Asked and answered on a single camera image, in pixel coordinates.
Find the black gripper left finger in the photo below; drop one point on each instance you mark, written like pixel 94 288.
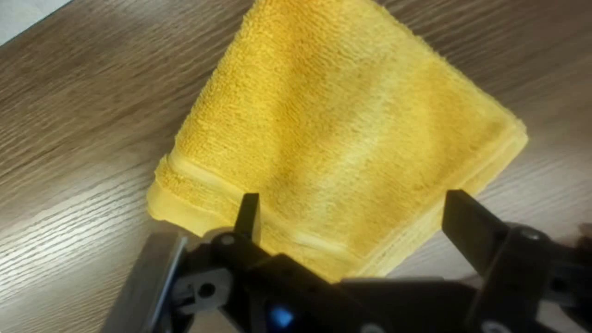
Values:
pixel 170 285

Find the yellow towel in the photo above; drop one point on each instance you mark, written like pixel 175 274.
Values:
pixel 346 126

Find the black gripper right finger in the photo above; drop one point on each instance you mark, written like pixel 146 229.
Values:
pixel 520 268

